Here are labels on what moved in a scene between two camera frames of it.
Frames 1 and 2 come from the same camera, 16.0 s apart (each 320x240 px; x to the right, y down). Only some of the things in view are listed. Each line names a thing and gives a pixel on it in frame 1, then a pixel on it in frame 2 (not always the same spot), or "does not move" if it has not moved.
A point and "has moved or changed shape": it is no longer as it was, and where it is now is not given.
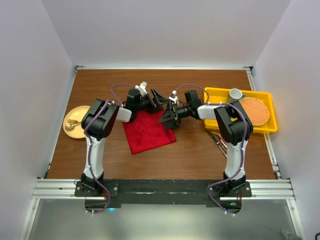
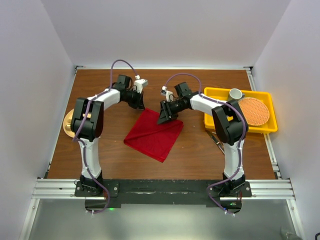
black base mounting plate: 163,192 does not move
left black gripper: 152,109 → 139,102
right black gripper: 167,115 → 165,115
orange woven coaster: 256,111 does not move
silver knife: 218,143 does not move
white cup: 235,95 does not move
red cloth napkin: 144,132 has moved or changed shape
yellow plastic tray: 217,95 does not move
